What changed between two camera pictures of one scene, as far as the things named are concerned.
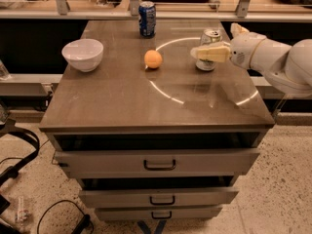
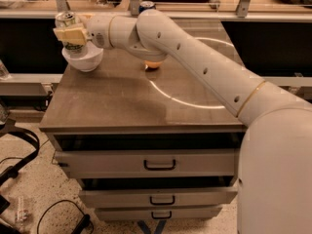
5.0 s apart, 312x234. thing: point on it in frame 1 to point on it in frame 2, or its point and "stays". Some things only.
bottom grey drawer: (132, 213) stays
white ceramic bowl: (83, 55) stays
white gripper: (243, 50) to (97, 30)
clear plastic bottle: (22, 214) stays
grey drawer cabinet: (148, 134) stays
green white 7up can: (208, 37) to (66, 19)
